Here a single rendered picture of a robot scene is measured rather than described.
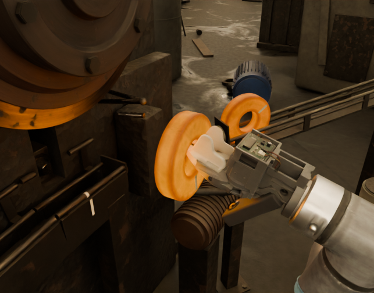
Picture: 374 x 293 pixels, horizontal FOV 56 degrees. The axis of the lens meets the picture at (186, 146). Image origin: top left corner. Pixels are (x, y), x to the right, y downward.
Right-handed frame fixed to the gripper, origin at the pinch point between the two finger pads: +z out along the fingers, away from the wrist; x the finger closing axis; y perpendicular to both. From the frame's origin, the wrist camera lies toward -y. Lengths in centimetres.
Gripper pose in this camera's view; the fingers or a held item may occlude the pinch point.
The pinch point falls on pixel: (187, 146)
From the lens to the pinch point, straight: 59.8
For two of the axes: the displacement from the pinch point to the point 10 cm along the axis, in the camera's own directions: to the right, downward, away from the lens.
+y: 2.4, -7.7, -6.0
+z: -8.4, -4.7, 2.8
